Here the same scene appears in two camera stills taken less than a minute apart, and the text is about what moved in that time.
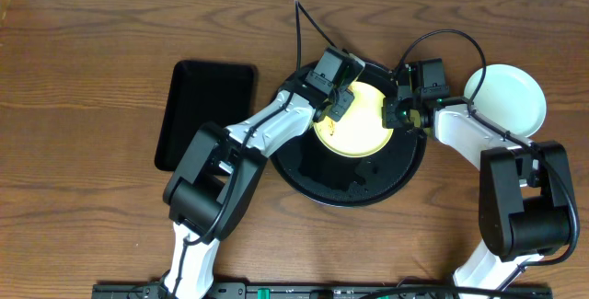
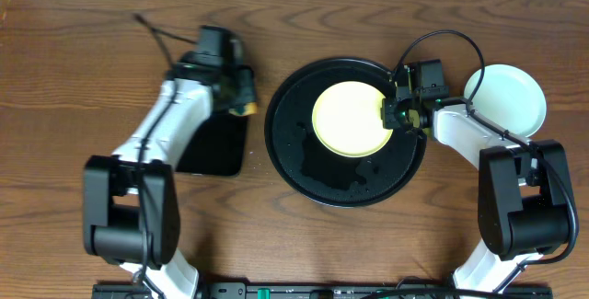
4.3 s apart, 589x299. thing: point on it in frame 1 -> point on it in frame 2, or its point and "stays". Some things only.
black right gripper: x=391 y=111 stays
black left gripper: x=340 y=103 -> x=246 y=89
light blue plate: x=509 y=97 stays
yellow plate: x=360 y=132 stays
